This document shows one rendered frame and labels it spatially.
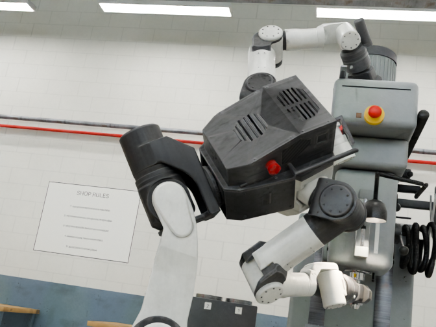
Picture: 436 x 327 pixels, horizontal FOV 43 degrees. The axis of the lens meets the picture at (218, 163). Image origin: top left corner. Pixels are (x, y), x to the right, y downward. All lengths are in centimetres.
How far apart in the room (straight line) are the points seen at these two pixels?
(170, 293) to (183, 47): 591
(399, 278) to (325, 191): 98
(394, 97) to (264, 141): 60
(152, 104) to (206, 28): 118
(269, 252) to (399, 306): 95
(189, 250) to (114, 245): 522
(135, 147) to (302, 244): 48
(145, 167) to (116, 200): 525
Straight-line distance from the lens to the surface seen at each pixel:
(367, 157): 184
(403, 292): 227
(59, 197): 696
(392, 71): 232
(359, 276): 186
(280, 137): 134
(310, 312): 224
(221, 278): 619
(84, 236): 672
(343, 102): 179
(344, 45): 189
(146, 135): 143
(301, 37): 189
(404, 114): 179
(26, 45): 798
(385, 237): 182
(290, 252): 140
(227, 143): 137
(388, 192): 185
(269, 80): 162
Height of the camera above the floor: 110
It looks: 15 degrees up
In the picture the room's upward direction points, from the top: 9 degrees clockwise
